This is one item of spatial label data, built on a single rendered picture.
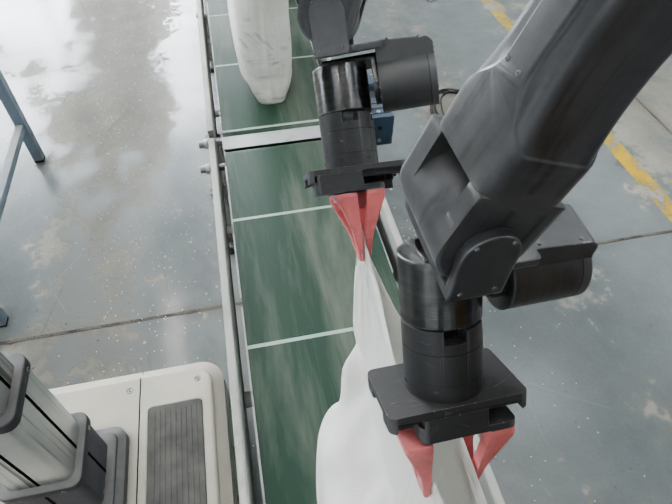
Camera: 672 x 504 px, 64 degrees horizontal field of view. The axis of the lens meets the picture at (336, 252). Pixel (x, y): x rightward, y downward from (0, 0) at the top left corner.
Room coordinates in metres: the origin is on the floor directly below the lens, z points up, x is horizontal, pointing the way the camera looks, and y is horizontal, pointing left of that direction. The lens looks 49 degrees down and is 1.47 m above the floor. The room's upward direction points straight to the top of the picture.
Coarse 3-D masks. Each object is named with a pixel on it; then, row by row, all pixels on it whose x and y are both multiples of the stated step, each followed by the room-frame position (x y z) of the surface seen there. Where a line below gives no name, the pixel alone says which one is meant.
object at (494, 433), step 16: (448, 416) 0.15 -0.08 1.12; (464, 416) 0.15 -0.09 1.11; (480, 416) 0.16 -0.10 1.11; (496, 416) 0.16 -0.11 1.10; (512, 416) 0.16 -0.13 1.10; (416, 432) 0.15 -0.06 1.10; (432, 432) 0.15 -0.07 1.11; (448, 432) 0.15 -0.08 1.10; (464, 432) 0.15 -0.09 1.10; (480, 432) 0.15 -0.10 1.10; (496, 432) 0.15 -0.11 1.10; (512, 432) 0.15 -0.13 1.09; (480, 448) 0.15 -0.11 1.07; (496, 448) 0.15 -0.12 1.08; (480, 464) 0.14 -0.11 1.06
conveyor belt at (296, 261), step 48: (288, 144) 1.40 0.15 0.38; (240, 192) 1.17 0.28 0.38; (288, 192) 1.17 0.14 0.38; (240, 240) 0.98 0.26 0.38; (288, 240) 0.98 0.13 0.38; (336, 240) 0.98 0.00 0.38; (288, 288) 0.81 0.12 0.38; (336, 288) 0.81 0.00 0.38; (288, 336) 0.67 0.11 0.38; (336, 336) 0.67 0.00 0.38; (288, 384) 0.55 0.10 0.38; (336, 384) 0.55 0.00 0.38; (288, 432) 0.44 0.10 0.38; (288, 480) 0.35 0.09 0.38
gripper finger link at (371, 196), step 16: (320, 176) 0.40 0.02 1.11; (336, 176) 0.40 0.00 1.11; (352, 176) 0.41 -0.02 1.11; (320, 192) 0.39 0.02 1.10; (336, 192) 0.39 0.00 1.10; (368, 192) 0.40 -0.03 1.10; (384, 192) 0.40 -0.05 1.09; (368, 208) 0.39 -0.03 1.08; (368, 224) 0.38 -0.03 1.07; (368, 240) 0.37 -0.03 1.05
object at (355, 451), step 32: (384, 288) 0.31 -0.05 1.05; (384, 320) 0.28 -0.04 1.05; (352, 352) 0.36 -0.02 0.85; (384, 352) 0.26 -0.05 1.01; (352, 384) 0.32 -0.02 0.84; (352, 416) 0.28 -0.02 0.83; (320, 448) 0.27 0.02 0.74; (352, 448) 0.24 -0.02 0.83; (384, 448) 0.22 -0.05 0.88; (448, 448) 0.18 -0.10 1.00; (320, 480) 0.26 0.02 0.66; (352, 480) 0.20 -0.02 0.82; (384, 480) 0.20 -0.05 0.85; (416, 480) 0.15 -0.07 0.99; (448, 480) 0.16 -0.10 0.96
